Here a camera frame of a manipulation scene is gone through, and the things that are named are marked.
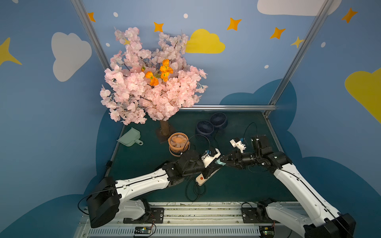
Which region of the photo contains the white red power strip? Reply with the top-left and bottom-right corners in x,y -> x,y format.
195,171 -> 216,186

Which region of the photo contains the teal USB charger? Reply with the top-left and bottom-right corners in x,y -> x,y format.
215,159 -> 226,166

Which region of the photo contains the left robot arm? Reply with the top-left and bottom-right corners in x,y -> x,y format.
86,149 -> 221,228

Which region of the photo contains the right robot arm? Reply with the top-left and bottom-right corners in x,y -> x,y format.
219,135 -> 356,238

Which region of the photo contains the orange desk fan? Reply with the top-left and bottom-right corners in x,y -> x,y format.
168,132 -> 190,157

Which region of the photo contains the dark blue fan right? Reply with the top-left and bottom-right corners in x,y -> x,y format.
209,112 -> 228,130

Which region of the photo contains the dark blue fan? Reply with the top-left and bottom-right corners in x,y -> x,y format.
209,112 -> 228,130
195,121 -> 214,139

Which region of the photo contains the dark blue fan left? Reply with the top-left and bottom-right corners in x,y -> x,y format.
195,121 -> 214,139

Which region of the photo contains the right green circuit board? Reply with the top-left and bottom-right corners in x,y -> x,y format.
259,226 -> 275,238

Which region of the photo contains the green circuit board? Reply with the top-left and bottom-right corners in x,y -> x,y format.
134,226 -> 152,236
259,226 -> 275,238

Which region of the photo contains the mint green dustpan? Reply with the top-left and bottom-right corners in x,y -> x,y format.
117,128 -> 143,147

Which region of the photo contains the left green circuit board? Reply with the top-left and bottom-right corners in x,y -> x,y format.
134,226 -> 152,236

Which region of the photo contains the pink artificial blossom tree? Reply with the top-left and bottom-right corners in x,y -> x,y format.
100,27 -> 207,137

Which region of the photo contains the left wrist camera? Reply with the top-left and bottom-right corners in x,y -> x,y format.
201,148 -> 221,168

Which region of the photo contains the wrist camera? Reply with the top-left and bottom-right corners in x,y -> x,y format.
230,138 -> 247,153
201,148 -> 221,168

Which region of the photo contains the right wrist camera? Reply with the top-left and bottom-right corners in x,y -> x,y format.
230,138 -> 247,153

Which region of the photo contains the thin black fan cable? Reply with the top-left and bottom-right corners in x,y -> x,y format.
187,132 -> 227,155

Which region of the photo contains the aluminium rail frame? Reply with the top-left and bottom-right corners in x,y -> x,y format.
74,202 -> 307,238

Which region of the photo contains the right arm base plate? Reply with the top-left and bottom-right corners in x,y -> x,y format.
241,207 -> 269,224

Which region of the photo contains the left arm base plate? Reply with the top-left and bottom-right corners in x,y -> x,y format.
123,207 -> 165,224

